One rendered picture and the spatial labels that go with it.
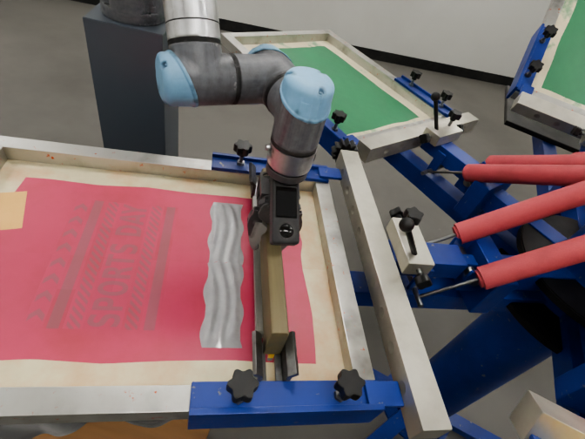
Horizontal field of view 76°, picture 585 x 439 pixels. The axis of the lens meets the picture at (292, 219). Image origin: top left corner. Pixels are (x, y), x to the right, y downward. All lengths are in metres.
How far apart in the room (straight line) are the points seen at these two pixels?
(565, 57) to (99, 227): 1.67
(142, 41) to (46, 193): 0.42
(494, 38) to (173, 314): 5.03
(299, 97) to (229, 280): 0.40
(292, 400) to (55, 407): 0.33
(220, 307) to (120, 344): 0.18
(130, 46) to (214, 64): 0.51
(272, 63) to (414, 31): 4.32
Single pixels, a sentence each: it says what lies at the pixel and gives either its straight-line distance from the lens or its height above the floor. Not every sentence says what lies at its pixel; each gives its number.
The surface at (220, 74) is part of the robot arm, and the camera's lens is 0.58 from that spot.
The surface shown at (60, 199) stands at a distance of 0.94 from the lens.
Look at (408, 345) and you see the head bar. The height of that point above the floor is 1.04.
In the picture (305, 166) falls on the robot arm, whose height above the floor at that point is 1.24.
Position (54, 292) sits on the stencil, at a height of 0.96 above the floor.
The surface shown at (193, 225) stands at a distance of 0.85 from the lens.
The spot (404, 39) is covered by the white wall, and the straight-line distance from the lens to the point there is 4.89.
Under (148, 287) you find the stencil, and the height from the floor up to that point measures 0.96.
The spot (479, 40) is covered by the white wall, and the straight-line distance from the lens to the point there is 5.28.
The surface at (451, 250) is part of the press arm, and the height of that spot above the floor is 1.04.
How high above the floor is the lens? 1.59
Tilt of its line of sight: 45 degrees down
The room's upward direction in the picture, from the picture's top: 18 degrees clockwise
